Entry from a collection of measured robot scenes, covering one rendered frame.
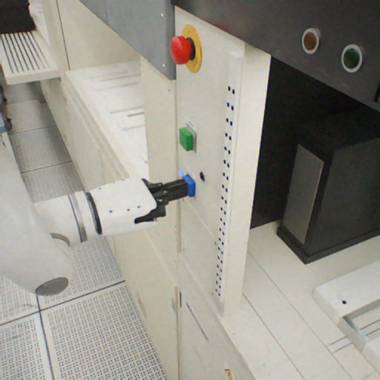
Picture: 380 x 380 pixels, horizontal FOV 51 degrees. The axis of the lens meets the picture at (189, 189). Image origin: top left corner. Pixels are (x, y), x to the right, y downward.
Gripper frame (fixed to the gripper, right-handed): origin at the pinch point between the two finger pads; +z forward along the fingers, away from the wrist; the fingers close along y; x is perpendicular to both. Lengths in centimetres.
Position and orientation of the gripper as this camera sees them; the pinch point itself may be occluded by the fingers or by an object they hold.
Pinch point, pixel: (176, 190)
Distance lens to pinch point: 72.1
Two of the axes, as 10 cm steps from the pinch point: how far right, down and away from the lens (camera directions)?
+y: 4.3, 5.4, -7.2
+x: 0.0, -8.0, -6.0
